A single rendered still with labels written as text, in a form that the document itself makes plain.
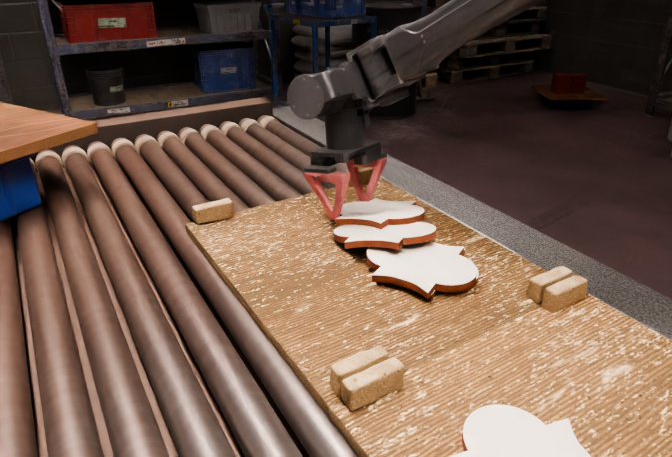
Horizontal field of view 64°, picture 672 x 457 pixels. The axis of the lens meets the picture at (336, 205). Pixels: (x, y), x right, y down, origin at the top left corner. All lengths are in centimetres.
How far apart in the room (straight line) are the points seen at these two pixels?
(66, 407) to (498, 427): 39
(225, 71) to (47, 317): 435
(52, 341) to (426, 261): 43
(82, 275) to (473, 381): 50
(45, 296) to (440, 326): 47
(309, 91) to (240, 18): 426
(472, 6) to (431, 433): 44
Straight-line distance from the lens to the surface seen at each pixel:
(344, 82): 71
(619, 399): 58
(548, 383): 57
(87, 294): 74
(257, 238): 76
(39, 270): 82
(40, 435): 64
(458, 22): 66
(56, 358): 65
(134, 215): 92
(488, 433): 49
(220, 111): 136
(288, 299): 64
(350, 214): 77
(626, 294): 77
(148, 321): 66
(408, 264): 67
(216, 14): 485
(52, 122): 103
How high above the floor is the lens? 130
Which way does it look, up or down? 26 degrees down
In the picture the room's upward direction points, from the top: straight up
